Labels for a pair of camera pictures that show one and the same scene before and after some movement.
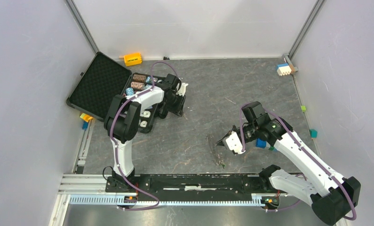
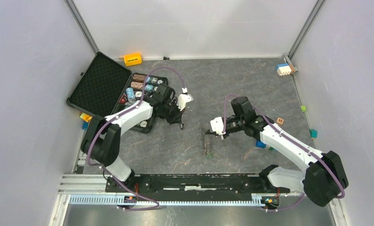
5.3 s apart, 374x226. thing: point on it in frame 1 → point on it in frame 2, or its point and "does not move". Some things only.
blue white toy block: [283, 69] does not move
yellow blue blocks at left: [86, 118] does not move
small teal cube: [313, 133] does not move
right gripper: [221, 142] → [224, 135]
